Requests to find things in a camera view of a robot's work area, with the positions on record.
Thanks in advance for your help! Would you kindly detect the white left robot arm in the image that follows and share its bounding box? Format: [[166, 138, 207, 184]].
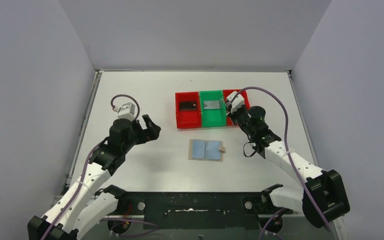
[[27, 114, 161, 240]]

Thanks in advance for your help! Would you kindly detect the left red bin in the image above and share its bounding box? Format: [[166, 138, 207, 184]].
[[175, 91, 202, 129]]

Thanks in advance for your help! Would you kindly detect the red bin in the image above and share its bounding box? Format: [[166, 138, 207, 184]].
[[175, 91, 202, 129], [222, 89, 250, 127]]

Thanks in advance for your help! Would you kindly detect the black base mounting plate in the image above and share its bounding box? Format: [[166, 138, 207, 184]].
[[103, 185, 278, 230]]

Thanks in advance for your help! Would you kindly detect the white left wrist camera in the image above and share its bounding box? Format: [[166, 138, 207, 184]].
[[114, 102, 136, 121]]

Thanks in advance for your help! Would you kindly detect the beige card holder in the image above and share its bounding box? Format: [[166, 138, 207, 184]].
[[188, 139, 226, 162]]

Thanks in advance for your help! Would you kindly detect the green middle bin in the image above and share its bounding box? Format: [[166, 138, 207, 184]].
[[199, 90, 227, 128]]

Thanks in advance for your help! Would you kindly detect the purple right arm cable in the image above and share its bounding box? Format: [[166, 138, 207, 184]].
[[225, 86, 332, 240]]

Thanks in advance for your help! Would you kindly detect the black credit card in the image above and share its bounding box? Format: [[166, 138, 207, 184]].
[[179, 101, 198, 112]]

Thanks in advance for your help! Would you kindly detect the right red bin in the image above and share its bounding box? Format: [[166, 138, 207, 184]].
[[222, 89, 250, 127]]

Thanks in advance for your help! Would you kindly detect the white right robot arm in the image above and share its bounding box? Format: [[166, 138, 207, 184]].
[[227, 105, 351, 228]]

